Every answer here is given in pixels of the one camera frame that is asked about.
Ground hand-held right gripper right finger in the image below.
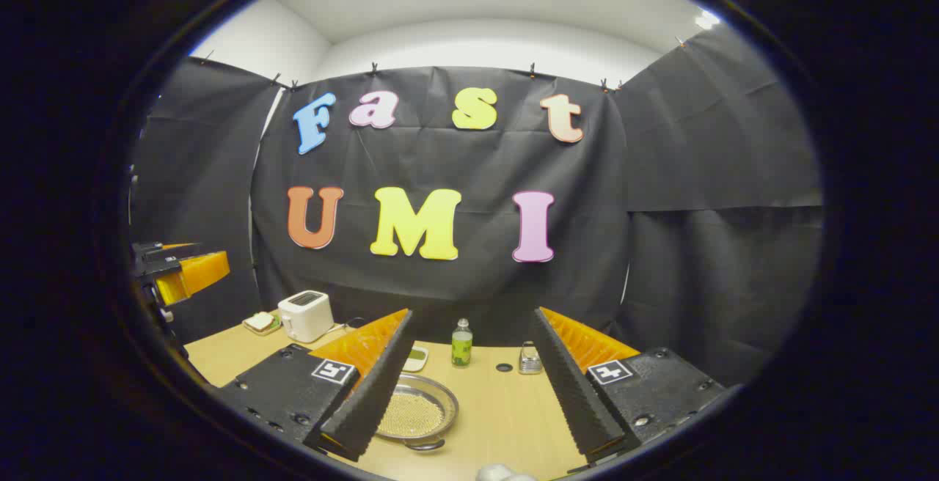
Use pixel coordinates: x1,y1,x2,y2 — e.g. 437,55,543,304
530,306,728,467

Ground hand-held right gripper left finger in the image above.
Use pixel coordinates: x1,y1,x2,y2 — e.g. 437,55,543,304
216,309,416,463

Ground stainless steel pot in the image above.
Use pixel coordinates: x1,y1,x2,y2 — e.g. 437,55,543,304
374,373,461,452

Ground pile of yellow soybeans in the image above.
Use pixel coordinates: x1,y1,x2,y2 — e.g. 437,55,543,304
378,391,446,439

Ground small plate with bread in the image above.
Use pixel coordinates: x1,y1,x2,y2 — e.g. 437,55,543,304
242,311,283,337

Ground green label plastic bottle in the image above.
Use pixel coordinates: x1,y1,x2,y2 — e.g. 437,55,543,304
451,318,474,369

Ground white toaster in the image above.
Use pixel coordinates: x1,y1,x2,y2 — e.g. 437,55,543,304
277,290,335,344

